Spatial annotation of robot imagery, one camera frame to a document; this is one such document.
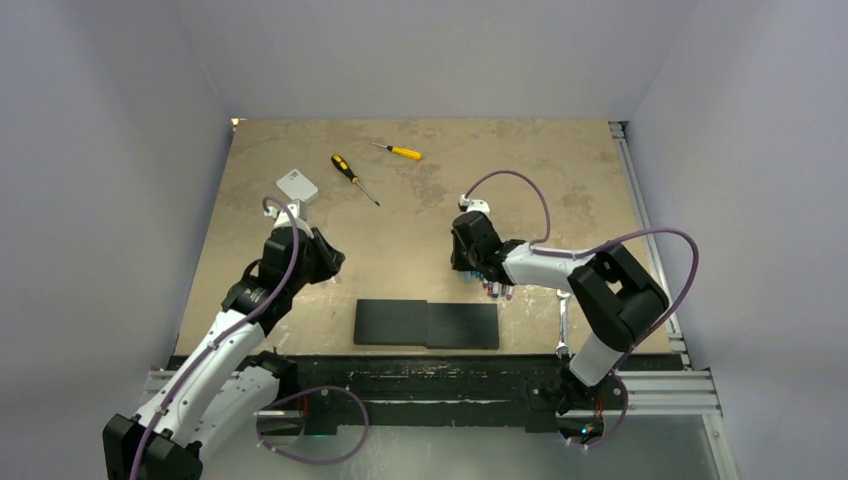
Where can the yellow handle screwdriver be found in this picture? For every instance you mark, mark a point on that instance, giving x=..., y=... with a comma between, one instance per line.
x=400, y=151

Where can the black rectangular block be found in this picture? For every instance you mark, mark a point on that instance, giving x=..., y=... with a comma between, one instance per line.
x=418, y=323

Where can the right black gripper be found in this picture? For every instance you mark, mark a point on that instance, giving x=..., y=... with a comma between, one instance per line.
x=458, y=262

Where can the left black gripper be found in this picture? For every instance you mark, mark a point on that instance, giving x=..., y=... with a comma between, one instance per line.
x=329, y=258

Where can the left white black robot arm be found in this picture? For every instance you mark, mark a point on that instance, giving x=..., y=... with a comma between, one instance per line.
x=219, y=387

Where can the black base frame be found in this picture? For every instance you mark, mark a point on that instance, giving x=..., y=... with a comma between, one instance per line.
x=512, y=390

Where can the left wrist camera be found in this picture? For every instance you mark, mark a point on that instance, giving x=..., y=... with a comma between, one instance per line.
x=293, y=214

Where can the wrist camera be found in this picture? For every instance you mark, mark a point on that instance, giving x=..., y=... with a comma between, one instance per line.
x=293, y=214
x=467, y=204

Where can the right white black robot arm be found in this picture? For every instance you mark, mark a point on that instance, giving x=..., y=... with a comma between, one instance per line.
x=618, y=297

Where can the white square box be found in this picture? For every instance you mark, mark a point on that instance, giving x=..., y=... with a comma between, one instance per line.
x=297, y=187

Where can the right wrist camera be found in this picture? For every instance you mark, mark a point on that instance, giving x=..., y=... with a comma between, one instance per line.
x=467, y=204

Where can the silver wrench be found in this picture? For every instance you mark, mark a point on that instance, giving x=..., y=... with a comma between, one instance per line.
x=563, y=347

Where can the black yellow screwdriver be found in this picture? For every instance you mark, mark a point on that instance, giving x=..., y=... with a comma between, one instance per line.
x=344, y=168

